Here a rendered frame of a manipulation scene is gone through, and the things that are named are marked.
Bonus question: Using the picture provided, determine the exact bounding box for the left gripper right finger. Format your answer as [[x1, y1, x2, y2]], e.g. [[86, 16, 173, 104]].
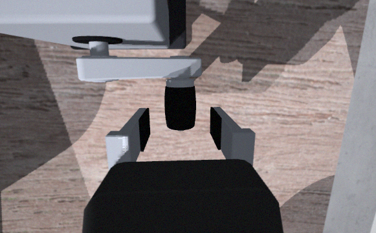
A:
[[210, 107, 256, 166]]

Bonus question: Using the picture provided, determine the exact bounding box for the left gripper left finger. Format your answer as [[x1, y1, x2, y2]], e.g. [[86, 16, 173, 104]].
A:
[[105, 108, 150, 170]]

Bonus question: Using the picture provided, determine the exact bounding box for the grey pencil sharpener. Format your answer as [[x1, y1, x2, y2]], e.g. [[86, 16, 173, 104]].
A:
[[0, 0, 202, 131]]

